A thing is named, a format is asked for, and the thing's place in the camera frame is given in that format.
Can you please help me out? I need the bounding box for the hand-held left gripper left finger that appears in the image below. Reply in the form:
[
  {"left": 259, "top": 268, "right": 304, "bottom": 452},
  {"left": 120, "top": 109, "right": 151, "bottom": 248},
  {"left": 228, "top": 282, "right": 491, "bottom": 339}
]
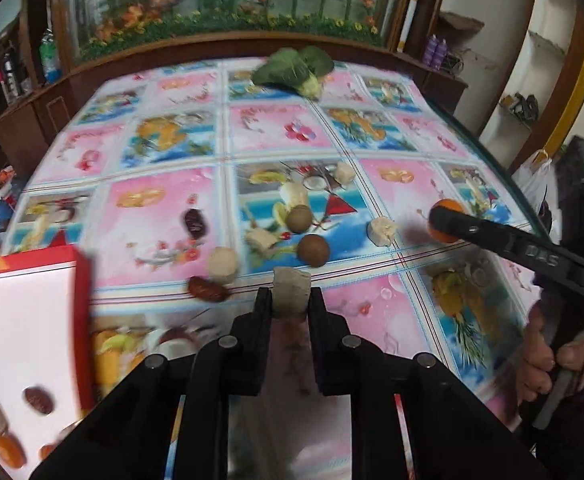
[{"left": 29, "top": 287, "right": 275, "bottom": 480}]

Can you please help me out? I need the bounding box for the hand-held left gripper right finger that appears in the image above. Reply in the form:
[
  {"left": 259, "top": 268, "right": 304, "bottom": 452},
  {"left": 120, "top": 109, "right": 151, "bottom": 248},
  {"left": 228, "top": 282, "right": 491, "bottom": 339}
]
[{"left": 308, "top": 287, "right": 548, "bottom": 480}]

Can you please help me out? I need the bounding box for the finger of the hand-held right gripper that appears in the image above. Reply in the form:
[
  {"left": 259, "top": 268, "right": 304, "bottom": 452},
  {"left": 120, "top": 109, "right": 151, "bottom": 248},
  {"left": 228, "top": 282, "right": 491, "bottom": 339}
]
[{"left": 428, "top": 205, "right": 584, "bottom": 287}]

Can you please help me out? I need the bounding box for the red box with white inside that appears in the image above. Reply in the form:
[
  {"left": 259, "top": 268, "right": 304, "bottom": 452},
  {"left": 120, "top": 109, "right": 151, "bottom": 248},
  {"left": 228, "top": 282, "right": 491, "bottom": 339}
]
[{"left": 0, "top": 245, "right": 97, "bottom": 466}]

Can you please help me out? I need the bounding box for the person's right hand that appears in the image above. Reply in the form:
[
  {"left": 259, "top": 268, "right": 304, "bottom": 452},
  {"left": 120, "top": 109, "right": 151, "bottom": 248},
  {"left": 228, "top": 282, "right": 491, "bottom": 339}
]
[{"left": 516, "top": 304, "right": 584, "bottom": 405}]

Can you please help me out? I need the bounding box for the white plastic bag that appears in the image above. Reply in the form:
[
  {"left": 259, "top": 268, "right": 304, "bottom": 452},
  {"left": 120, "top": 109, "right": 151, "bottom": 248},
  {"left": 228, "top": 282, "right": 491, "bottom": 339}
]
[{"left": 512, "top": 149, "right": 555, "bottom": 221}]

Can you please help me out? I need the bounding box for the brown longan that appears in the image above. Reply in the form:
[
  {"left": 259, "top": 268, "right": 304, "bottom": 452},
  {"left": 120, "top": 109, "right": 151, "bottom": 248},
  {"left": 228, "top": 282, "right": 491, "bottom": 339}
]
[
  {"left": 285, "top": 205, "right": 314, "bottom": 234},
  {"left": 297, "top": 234, "right": 331, "bottom": 265}
]

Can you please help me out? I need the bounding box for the dark red date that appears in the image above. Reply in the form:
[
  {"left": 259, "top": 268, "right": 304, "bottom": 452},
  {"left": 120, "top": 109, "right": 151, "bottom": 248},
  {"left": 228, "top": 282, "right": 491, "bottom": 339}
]
[
  {"left": 188, "top": 276, "right": 232, "bottom": 303},
  {"left": 182, "top": 208, "right": 209, "bottom": 239},
  {"left": 24, "top": 385, "right": 54, "bottom": 415}
]

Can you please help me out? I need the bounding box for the pale banana piece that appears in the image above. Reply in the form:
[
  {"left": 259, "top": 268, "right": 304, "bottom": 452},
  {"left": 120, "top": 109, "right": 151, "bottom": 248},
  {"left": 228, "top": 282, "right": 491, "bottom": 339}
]
[{"left": 278, "top": 182, "right": 307, "bottom": 209}]

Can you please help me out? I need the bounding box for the fruit-print tablecloth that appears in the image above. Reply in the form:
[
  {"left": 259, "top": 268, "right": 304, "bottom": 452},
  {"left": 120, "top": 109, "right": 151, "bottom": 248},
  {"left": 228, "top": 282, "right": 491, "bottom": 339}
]
[{"left": 0, "top": 57, "right": 558, "bottom": 480}]

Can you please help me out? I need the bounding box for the green bok choy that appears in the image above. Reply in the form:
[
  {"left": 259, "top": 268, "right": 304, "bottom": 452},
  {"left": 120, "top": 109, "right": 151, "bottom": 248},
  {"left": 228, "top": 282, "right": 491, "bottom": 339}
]
[{"left": 250, "top": 46, "right": 335, "bottom": 100}]

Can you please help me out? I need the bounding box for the glass cabinet with artificial plants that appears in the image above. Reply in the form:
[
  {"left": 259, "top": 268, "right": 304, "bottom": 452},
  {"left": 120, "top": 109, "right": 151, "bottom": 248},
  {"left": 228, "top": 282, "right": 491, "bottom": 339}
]
[{"left": 49, "top": 0, "right": 419, "bottom": 68}]

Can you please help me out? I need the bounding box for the green plastic bottle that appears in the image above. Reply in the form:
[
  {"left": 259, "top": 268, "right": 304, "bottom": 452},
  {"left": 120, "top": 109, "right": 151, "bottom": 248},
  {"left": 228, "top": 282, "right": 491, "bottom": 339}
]
[{"left": 39, "top": 31, "right": 63, "bottom": 84}]

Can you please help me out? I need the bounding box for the black bottle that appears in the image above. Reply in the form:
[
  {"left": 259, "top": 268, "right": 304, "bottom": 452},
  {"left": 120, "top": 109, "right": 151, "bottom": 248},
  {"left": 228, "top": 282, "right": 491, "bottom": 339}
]
[{"left": 1, "top": 50, "right": 20, "bottom": 98}]

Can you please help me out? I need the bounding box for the white wall shelf unit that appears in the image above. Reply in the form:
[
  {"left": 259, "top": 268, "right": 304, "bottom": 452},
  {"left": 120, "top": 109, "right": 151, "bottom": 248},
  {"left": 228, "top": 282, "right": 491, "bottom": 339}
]
[{"left": 477, "top": 0, "right": 584, "bottom": 161}]

